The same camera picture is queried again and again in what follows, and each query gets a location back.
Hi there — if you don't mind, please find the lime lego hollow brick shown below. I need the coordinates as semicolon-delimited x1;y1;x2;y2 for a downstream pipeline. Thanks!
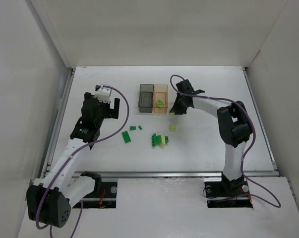
156;100;165;108

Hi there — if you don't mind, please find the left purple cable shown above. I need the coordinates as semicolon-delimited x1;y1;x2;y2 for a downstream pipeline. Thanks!
35;85;130;238

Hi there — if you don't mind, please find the orange transparent container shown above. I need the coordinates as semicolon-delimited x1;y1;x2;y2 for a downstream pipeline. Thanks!
153;84;168;114

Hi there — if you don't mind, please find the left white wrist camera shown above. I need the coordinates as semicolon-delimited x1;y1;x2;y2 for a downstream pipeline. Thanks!
94;85;112;104

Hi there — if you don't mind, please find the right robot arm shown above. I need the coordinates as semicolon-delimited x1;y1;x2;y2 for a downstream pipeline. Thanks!
170;76;254;182

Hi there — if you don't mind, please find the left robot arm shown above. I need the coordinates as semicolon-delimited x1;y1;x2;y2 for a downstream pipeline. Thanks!
26;87;120;228

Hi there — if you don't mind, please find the grey transparent container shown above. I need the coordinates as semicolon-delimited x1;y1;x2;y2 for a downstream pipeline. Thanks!
138;84;154;113

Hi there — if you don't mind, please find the dark green flat lego plate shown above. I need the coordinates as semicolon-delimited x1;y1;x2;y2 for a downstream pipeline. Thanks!
121;131;131;143

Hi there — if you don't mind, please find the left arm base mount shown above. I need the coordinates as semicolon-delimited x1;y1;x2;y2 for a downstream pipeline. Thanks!
66;172;118;209

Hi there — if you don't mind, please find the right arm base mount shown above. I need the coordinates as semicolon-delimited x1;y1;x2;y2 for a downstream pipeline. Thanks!
203;180;253;208

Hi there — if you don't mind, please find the lime lego square brick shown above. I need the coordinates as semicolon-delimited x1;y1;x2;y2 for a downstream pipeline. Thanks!
170;124;178;132

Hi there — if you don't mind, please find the aluminium rail front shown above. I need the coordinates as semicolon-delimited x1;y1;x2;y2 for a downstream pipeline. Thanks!
69;171;280;179

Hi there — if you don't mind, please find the dark green studded lego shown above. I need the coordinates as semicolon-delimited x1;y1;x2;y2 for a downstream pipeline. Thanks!
151;133;161;147

